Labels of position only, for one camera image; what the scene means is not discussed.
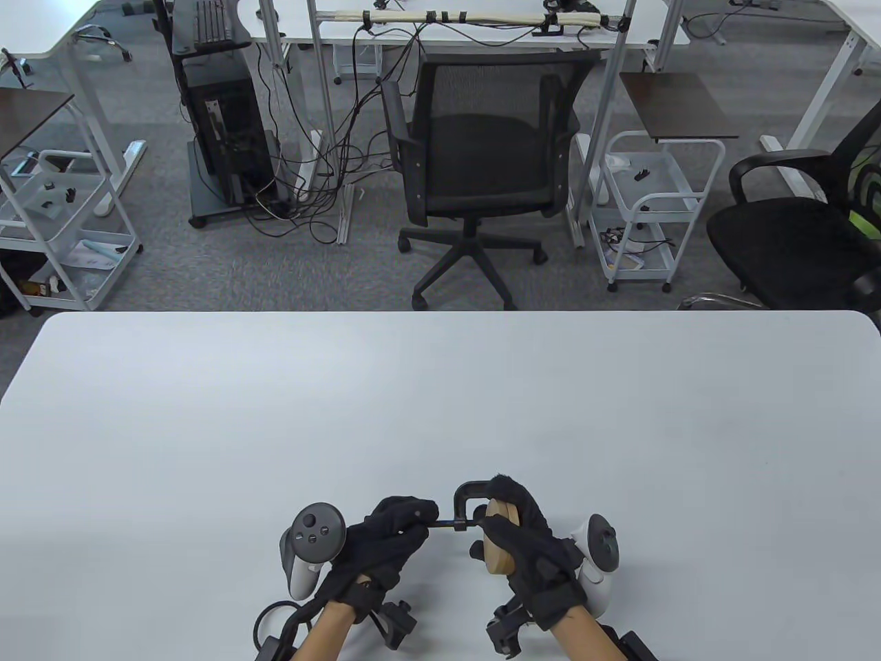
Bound person's left hand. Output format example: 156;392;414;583
313;496;440;624

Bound person's right hand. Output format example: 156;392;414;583
470;474;589;631

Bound round wooden disc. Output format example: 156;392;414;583
482;501;513;576
497;501;521;576

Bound black metal clamp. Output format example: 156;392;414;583
412;481;498;536

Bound person's right forearm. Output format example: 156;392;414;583
551;609;624;661

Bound person's left forearm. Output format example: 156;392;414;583
293;600;355;661

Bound grey and white controller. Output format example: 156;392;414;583
568;513;620;617
279;503;347;601

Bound chrome chair base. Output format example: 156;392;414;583
71;23;131;63
678;292;768;311

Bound black computer tower on stand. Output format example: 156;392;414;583
153;0;284;230

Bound white power strip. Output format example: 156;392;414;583
295;129;326;202

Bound black office chair green back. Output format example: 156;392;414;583
707;100;881;312

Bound white paper sheet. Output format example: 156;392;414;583
65;238;133;271

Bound black mesh office chair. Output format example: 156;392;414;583
377;50;601;312

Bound black bag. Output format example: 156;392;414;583
0;249;32;319

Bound dark wood side table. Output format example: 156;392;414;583
618;71;741;144
0;86;75;160

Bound white desk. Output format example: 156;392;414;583
237;0;691;87
757;0;881;202
0;0;149;218

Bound black keyboard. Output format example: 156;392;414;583
194;0;232;48

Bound black cable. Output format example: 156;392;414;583
253;601;310;651

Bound tangled black floor cables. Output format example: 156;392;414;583
244;21;431;244

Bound white rolling wire cart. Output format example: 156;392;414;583
0;148;144;316
587;131;727;294

